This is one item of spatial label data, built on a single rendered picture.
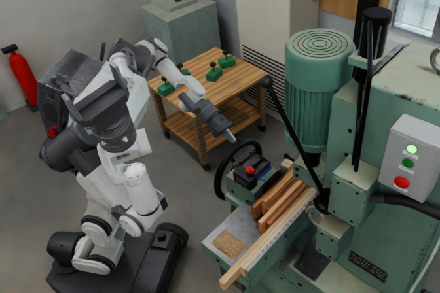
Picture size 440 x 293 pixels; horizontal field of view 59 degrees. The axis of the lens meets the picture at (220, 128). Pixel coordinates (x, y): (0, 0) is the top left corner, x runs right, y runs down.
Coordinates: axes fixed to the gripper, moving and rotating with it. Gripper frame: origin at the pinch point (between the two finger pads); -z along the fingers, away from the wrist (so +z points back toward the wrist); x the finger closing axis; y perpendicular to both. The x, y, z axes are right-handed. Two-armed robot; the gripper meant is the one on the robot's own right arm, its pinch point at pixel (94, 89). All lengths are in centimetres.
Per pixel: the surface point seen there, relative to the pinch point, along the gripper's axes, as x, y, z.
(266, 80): 36.2, 13.4, 17.4
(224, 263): 5, 28, 68
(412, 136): 38, 48, 6
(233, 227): 16, 22, 70
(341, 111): 44, 31, 21
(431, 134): 40, 51, 5
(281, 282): 18, 44, 89
